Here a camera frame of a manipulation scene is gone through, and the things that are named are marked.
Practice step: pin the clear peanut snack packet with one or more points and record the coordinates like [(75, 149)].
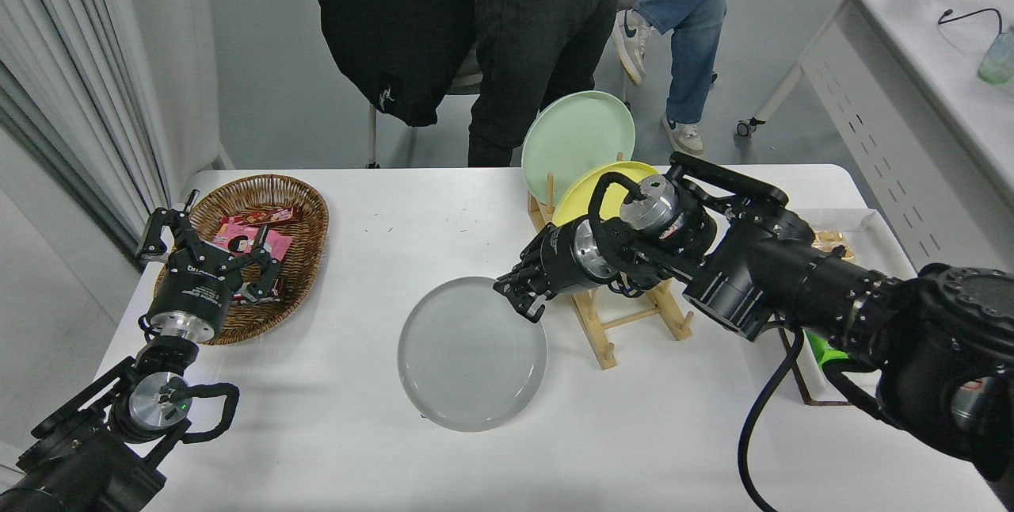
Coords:
[(836, 241)]

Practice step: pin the white tray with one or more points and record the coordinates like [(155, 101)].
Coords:
[(871, 238)]

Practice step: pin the wooden plate rack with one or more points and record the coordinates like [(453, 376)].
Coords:
[(606, 357)]

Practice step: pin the grey chair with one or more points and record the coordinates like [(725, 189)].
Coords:
[(372, 139)]

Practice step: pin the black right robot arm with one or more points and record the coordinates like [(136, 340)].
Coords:
[(760, 274)]

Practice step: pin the white curtain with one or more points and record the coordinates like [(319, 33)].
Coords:
[(55, 36)]

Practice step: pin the dark red snack bar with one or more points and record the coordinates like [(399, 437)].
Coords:
[(283, 288)]

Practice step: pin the yellow plate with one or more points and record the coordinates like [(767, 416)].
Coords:
[(572, 207)]

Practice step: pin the pale green glass jar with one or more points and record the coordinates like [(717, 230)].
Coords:
[(996, 60)]

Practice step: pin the standing person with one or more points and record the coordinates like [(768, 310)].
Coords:
[(539, 36)]

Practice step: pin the green snack packet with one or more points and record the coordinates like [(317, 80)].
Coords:
[(824, 352)]

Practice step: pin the seated person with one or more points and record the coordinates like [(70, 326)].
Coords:
[(697, 28)]

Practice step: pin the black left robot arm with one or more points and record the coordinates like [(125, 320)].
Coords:
[(79, 464)]

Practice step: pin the brown wicker basket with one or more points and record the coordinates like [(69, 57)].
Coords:
[(301, 258)]

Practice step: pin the black jacket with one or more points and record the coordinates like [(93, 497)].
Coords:
[(388, 21)]

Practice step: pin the grey plate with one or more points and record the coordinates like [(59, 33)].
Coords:
[(467, 357)]

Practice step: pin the pink snack packet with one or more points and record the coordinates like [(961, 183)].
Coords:
[(277, 246)]

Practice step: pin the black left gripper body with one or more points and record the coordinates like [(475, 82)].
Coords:
[(194, 294)]

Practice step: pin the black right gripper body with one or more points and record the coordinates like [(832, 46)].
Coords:
[(564, 258)]

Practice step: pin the pale green plate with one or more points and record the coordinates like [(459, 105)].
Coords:
[(578, 139)]

